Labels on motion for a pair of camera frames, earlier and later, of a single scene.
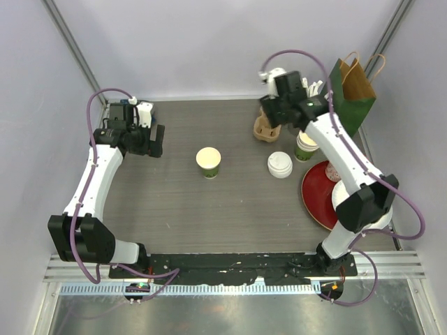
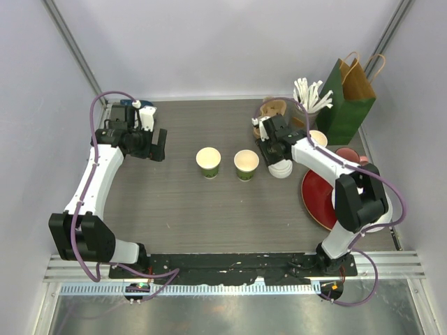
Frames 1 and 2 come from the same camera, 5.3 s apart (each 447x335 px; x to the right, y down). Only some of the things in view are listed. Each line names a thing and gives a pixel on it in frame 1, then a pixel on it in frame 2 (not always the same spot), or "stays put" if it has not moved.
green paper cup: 208,159 stays put
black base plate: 233,269 stays put
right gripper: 267,104 → 268,158
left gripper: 152,148 stays put
